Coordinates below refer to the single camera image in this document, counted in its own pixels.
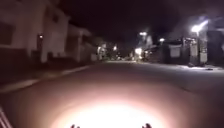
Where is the dark asphalt road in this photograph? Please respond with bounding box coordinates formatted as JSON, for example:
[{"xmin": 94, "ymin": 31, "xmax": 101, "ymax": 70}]
[{"xmin": 0, "ymin": 60, "xmax": 224, "ymax": 128}]

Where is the building with lamp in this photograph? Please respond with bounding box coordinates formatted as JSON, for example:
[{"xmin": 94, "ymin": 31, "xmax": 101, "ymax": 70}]
[{"xmin": 159, "ymin": 14, "xmax": 224, "ymax": 67}]

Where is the pale house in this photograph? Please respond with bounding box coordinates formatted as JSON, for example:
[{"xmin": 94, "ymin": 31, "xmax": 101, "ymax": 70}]
[{"xmin": 65, "ymin": 24, "xmax": 98, "ymax": 64}]

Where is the pale concrete kerb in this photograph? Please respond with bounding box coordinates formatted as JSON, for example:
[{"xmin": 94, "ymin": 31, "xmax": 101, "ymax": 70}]
[{"xmin": 0, "ymin": 64, "xmax": 93, "ymax": 94}]

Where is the pale building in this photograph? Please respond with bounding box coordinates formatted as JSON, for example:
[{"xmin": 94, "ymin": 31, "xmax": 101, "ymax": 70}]
[{"xmin": 0, "ymin": 0, "xmax": 71, "ymax": 64}]

